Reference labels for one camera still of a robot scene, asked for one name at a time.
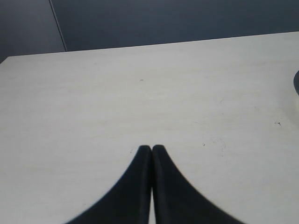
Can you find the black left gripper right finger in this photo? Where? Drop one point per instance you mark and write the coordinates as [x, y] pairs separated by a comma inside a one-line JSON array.
[[176, 201]]

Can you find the stainless steel bowl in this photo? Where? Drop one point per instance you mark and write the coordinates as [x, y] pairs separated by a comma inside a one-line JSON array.
[[296, 82]]

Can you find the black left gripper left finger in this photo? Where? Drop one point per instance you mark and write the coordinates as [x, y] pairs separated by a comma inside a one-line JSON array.
[[128, 201]]

